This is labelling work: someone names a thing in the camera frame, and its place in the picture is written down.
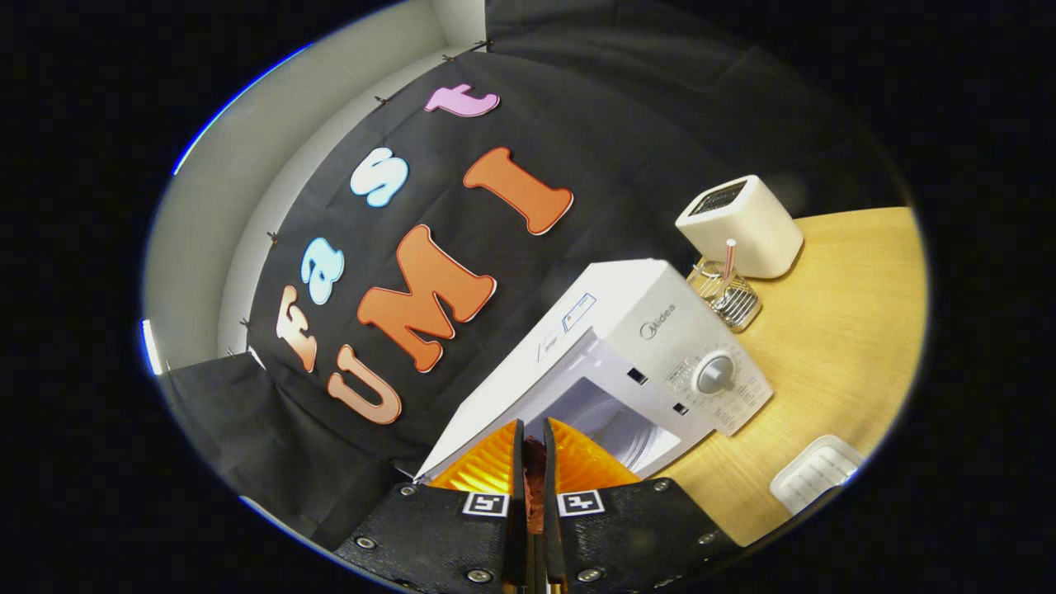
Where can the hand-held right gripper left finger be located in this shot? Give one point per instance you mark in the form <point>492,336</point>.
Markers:
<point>437,536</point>

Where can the brown meat piece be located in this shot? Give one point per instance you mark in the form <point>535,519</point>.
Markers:
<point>534,478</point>

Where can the white microwave oven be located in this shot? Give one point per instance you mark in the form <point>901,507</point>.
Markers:
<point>627,322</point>

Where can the white rectangular dish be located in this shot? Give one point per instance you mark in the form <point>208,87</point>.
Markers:
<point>813,477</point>

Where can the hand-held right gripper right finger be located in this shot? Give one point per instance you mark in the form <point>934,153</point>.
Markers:
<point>635,536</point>

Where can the row of black cloth clips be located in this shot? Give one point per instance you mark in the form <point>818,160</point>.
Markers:
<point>449,58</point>

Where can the black backdrop cloth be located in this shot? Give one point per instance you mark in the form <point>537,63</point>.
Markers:
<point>627,124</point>

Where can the red white striped stick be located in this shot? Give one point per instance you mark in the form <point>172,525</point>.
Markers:
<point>729,257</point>

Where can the white toaster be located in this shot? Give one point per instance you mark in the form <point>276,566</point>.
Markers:
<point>751,227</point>

